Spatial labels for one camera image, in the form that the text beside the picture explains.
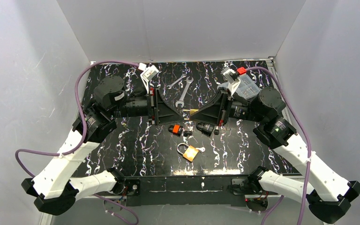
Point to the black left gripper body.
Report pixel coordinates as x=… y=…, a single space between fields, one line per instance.
x=152 y=105

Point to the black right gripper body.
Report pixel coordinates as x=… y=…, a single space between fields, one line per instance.
x=224 y=106

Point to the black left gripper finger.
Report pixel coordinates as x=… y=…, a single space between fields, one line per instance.
x=168 y=118
x=164 y=110

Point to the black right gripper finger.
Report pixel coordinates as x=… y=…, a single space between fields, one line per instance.
x=215 y=105
x=210 y=116

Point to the orange black padlock with keys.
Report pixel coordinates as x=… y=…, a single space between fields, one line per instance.
x=179 y=130

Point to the black Kaijing padlock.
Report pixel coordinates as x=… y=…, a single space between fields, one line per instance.
x=205 y=128

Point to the black key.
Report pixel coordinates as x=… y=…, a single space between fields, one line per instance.
x=216 y=130

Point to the large brass padlock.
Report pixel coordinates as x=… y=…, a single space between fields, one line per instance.
x=188 y=152

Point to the small brass padlock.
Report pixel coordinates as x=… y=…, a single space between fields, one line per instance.
x=188 y=113

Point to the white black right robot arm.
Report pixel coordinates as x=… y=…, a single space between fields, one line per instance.
x=327 y=195

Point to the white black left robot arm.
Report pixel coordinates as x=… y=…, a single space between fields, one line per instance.
x=54 y=188

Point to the large silver wrench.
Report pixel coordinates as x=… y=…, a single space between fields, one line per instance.
x=180 y=102

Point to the clear plastic screw box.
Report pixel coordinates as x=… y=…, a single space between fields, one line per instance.
x=246 y=90

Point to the small silver wrench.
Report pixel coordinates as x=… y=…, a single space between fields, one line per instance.
x=176 y=81

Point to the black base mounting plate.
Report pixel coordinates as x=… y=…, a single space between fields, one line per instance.
x=186 y=190

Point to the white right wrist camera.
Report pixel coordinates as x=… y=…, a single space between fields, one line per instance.
x=232 y=76

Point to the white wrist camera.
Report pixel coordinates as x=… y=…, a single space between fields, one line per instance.
x=148 y=72
x=232 y=76

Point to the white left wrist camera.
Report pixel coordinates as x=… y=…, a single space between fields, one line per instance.
x=148 y=72

